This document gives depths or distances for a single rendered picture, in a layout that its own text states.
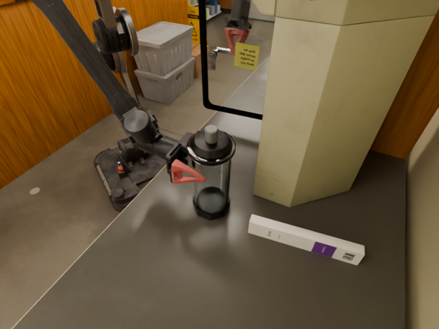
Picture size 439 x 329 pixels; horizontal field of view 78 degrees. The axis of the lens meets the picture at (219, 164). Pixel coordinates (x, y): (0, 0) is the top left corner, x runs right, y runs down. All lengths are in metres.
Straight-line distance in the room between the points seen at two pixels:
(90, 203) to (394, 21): 2.00
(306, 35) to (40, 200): 2.15
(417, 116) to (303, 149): 0.46
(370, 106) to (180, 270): 0.56
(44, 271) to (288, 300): 1.58
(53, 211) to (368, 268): 1.98
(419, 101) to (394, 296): 0.54
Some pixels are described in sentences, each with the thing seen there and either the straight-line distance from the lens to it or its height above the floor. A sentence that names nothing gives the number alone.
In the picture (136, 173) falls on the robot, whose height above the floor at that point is 0.26.
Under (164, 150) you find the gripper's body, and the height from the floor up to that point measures 1.13.
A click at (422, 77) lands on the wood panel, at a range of 0.96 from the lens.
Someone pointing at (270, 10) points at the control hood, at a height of 1.42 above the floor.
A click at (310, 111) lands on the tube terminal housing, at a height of 1.25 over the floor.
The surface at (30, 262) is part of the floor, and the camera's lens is 2.07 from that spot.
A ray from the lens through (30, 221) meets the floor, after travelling 2.28.
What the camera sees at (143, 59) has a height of 0.46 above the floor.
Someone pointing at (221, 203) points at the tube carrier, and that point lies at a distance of 0.70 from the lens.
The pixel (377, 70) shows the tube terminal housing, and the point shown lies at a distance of 0.63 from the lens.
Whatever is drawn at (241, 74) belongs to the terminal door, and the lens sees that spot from 0.95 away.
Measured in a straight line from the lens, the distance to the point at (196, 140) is 0.59.
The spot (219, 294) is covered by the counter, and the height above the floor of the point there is 0.94.
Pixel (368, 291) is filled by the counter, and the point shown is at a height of 0.94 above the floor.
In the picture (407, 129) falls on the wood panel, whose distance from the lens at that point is 1.03.
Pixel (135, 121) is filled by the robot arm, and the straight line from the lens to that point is 0.64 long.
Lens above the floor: 1.55
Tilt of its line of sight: 43 degrees down
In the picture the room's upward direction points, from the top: straight up
